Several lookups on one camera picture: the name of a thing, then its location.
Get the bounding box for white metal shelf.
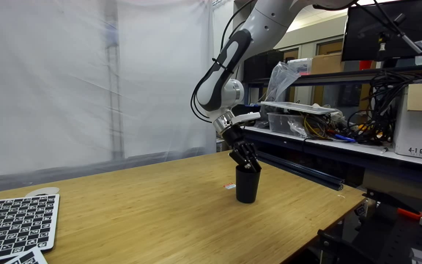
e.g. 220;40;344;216
245;126;422;165

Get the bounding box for black computer monitor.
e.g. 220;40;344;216
341;0;422;60

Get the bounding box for tangled black cables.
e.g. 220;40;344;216
346;71;415;146

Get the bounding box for small checkered calibration card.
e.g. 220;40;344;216
4;247;48;264

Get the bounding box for black plastic cup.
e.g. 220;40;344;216
236;165;259;203

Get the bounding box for clear plastic bag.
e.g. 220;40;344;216
265;61;300;101

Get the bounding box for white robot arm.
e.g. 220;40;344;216
189;0;358;172

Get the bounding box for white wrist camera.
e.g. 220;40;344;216
232;111;261;124

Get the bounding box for brown cardboard box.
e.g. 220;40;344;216
311;52;343;74

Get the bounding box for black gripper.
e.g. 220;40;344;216
223;124;261;171

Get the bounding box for black aluminium rail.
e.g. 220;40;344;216
258;152;344;190

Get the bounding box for white tape roll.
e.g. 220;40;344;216
25;186;59;197

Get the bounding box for large checkered calibration board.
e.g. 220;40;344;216
0;193;60;260

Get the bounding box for clear bin with cables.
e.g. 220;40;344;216
268;112;340;139

